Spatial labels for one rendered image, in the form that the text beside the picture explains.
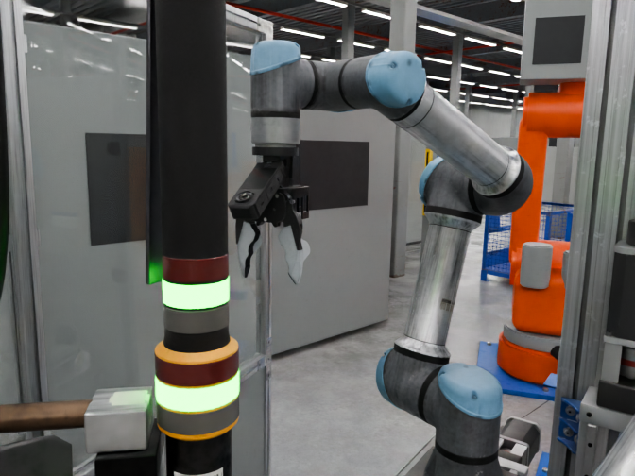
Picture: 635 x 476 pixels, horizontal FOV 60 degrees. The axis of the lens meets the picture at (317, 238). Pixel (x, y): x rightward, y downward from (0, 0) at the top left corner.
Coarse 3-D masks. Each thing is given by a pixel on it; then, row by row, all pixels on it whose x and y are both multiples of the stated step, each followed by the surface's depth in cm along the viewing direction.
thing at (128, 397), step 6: (144, 390) 29; (114, 396) 28; (120, 396) 28; (126, 396) 29; (132, 396) 29; (138, 396) 29; (144, 396) 29; (150, 396) 29; (114, 402) 28; (120, 402) 28; (126, 402) 28; (132, 402) 28; (138, 402) 28; (144, 402) 28; (150, 414) 29
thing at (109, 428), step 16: (96, 400) 28; (96, 416) 27; (112, 416) 27; (128, 416) 27; (144, 416) 28; (96, 432) 27; (112, 432) 27; (128, 432) 28; (144, 432) 28; (160, 432) 30; (96, 448) 27; (112, 448) 28; (128, 448) 28; (144, 448) 28; (160, 448) 29; (96, 464) 27; (112, 464) 27; (128, 464) 27; (144, 464) 27; (160, 464) 29
